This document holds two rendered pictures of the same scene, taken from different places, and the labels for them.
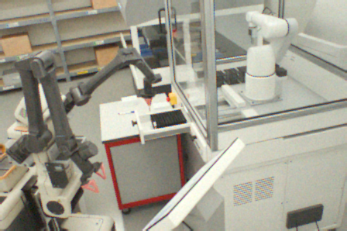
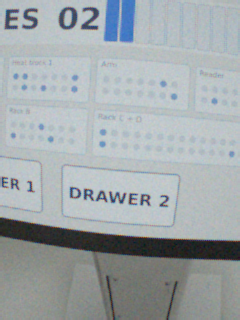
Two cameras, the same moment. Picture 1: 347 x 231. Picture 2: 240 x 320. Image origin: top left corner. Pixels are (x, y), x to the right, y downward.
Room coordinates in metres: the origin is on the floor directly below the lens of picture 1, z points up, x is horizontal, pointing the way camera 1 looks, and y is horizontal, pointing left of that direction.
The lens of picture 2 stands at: (1.19, 0.21, 1.33)
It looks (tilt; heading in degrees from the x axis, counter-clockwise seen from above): 50 degrees down; 243
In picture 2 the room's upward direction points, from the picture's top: 3 degrees counter-clockwise
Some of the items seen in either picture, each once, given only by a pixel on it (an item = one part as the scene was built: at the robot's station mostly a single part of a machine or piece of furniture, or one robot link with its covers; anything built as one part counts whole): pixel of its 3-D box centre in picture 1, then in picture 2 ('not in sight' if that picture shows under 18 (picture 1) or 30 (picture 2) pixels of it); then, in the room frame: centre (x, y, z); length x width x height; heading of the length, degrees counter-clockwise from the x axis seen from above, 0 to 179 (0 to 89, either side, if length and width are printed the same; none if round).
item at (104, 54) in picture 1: (107, 54); not in sight; (5.71, 1.10, 0.28); 0.41 x 0.32 x 0.28; 108
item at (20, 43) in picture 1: (16, 43); not in sight; (5.28, 2.41, 0.72); 0.41 x 0.32 x 0.28; 108
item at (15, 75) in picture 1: (16, 75); not in sight; (5.23, 2.55, 0.22); 0.40 x 0.30 x 0.17; 108
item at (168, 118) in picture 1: (168, 121); not in sight; (1.98, 0.06, 0.87); 0.22 x 0.18 x 0.06; 100
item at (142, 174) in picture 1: (143, 153); not in sight; (2.35, 0.31, 0.38); 0.62 x 0.58 x 0.76; 10
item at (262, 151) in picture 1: (252, 108); not in sight; (2.05, -0.55, 0.87); 1.02 x 0.95 x 0.14; 10
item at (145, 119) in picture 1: (170, 122); not in sight; (1.99, 0.05, 0.86); 0.40 x 0.26 x 0.06; 100
